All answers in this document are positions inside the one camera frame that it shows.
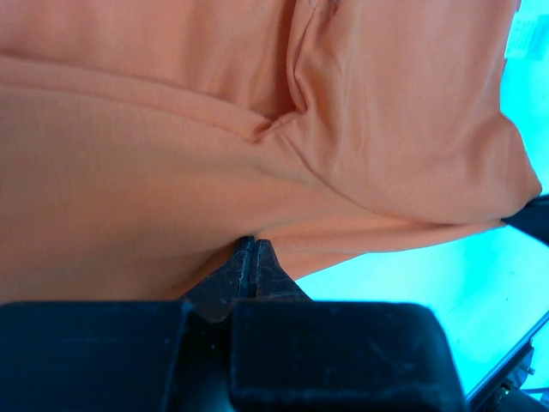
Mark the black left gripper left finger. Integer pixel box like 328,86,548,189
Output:
1,238,255,411

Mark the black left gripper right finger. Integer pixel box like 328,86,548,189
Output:
229,240,468,411

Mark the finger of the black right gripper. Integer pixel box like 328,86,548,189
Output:
503,195,549,246

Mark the orange t shirt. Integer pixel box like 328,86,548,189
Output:
1,1,541,302

